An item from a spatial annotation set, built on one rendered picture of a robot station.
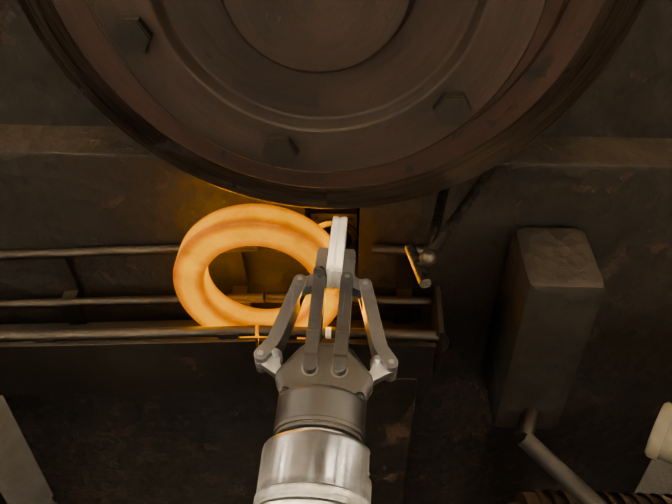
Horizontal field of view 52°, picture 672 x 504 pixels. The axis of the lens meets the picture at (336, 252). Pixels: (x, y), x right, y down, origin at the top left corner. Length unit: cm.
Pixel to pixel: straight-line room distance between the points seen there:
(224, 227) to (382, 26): 31
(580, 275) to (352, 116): 33
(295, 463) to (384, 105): 27
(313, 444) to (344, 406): 5
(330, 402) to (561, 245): 32
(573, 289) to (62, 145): 55
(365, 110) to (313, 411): 23
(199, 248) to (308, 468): 28
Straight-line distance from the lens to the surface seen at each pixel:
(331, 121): 48
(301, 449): 53
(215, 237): 69
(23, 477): 160
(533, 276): 70
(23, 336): 84
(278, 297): 79
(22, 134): 82
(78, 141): 79
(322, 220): 80
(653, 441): 76
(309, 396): 55
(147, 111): 58
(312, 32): 44
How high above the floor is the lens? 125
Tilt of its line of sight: 40 degrees down
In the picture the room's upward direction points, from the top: straight up
